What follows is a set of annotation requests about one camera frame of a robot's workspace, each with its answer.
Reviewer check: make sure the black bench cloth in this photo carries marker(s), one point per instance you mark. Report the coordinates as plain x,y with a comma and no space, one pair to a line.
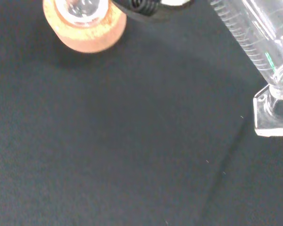
122,141

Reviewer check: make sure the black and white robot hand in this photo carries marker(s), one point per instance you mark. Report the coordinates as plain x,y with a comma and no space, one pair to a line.
151,10

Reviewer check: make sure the round-bottom glass flask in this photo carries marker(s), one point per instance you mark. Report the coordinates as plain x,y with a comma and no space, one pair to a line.
81,9

